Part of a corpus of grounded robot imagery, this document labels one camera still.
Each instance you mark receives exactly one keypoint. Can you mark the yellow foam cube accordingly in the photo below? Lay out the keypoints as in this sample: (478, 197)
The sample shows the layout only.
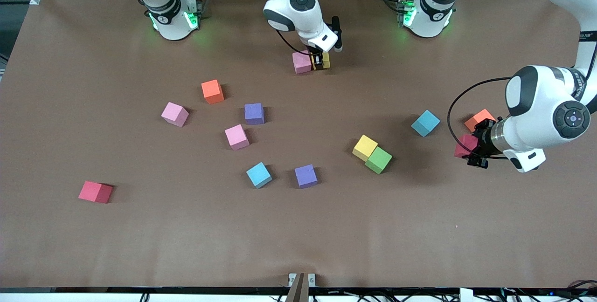
(327, 59)
(365, 147)

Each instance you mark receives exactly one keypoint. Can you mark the orange foam cube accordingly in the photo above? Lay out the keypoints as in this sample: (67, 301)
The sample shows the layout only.
(212, 91)
(478, 116)

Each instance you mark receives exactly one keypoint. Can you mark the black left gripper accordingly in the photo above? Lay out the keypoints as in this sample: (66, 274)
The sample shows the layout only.
(484, 140)

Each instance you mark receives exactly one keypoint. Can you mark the brown paper table cover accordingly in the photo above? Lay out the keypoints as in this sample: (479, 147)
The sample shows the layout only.
(298, 227)

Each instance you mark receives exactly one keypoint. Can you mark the grey metal table bracket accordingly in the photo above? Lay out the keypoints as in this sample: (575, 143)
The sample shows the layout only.
(311, 279)

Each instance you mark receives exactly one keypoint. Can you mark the brown wooden strip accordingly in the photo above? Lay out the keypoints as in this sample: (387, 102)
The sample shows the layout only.
(298, 290)

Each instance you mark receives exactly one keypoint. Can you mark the purple foam cube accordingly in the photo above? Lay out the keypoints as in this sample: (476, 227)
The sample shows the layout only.
(254, 113)
(306, 176)

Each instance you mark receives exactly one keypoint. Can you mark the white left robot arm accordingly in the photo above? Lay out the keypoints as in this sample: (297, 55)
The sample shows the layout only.
(536, 106)

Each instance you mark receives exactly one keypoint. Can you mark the blue foam cube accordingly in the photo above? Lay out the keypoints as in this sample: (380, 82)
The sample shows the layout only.
(259, 175)
(425, 123)

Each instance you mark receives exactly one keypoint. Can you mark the green foam cube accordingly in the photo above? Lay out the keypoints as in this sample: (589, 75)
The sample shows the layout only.
(378, 160)

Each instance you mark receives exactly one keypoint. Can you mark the pink foam cube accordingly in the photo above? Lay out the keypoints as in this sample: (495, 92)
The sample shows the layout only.
(175, 114)
(237, 137)
(301, 63)

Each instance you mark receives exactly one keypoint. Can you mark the red foam cube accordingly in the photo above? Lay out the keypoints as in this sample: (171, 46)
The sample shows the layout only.
(95, 192)
(465, 147)

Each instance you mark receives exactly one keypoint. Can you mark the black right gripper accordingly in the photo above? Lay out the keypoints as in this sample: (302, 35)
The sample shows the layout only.
(318, 61)

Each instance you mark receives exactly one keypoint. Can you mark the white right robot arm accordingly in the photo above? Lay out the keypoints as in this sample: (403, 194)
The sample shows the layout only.
(298, 17)

